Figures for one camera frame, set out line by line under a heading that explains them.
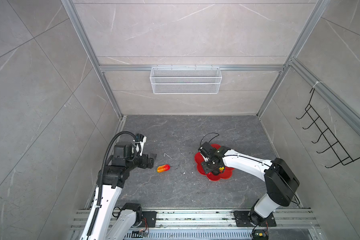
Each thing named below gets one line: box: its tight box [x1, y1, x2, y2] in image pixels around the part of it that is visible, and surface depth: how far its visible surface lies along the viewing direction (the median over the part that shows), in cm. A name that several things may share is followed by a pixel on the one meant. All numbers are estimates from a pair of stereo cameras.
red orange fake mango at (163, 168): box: [156, 164, 171, 173], surface depth 90 cm
